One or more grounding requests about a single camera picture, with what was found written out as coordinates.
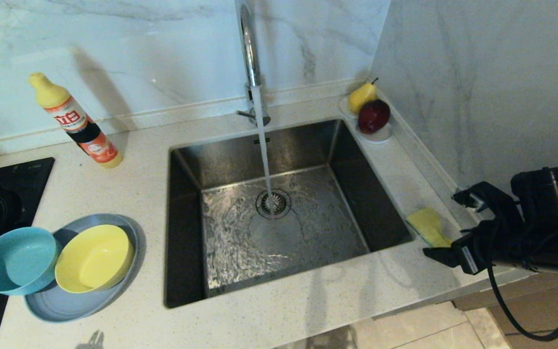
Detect small white dish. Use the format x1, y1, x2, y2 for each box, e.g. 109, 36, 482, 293
340, 96, 394, 144

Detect round metal sink drain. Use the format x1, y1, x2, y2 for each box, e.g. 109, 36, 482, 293
255, 188, 292, 220

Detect white orange dish soap bottle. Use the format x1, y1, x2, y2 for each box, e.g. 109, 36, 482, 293
29, 72, 124, 169

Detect wooden cabinet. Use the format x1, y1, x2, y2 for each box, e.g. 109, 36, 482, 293
453, 271, 558, 349

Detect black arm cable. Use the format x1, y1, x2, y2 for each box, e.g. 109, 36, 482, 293
486, 228, 558, 342

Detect yellow plastic bowl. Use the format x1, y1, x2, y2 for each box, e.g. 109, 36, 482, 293
55, 224, 135, 294

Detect chrome faucet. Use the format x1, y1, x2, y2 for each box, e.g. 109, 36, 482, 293
237, 0, 271, 127

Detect black induction cooktop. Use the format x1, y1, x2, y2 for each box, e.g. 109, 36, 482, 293
0, 157, 55, 349

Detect running water stream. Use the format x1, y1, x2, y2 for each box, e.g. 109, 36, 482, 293
251, 86, 276, 218

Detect yellow pear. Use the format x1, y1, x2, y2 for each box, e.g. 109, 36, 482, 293
347, 78, 379, 115

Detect stainless steel sink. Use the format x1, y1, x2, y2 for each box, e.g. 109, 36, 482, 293
164, 119, 415, 309

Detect dark red apple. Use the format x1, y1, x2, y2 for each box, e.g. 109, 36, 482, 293
357, 99, 391, 134

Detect blue-grey plate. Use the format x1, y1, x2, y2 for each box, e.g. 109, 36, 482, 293
24, 213, 141, 323

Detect teal plastic bowl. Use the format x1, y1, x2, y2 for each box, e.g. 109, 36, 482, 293
0, 226, 62, 296

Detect yellow sponge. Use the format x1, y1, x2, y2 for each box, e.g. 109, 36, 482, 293
406, 208, 453, 248

